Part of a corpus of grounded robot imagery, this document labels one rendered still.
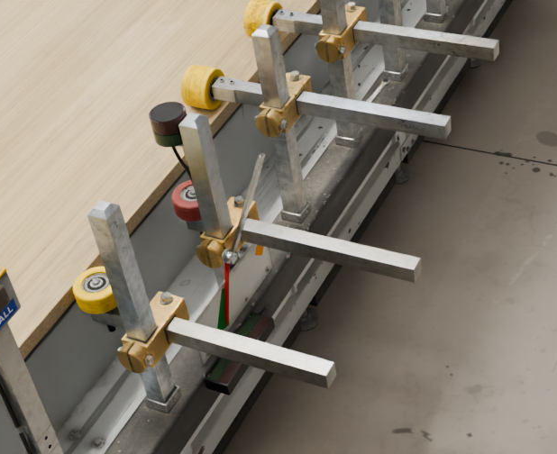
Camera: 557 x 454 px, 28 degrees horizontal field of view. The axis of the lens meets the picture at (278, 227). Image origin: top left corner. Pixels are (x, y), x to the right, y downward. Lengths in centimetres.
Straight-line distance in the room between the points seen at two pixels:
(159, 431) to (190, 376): 12
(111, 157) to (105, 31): 46
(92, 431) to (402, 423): 94
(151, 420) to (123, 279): 30
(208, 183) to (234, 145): 51
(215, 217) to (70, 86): 59
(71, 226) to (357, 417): 103
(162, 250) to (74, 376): 31
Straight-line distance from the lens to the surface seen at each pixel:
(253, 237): 195
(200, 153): 181
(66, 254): 194
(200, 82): 214
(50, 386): 200
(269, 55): 197
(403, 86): 252
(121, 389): 207
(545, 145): 348
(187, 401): 191
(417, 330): 292
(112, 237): 164
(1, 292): 143
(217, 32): 242
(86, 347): 205
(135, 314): 175
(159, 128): 181
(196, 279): 223
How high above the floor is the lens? 212
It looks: 40 degrees down
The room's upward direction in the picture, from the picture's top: 11 degrees counter-clockwise
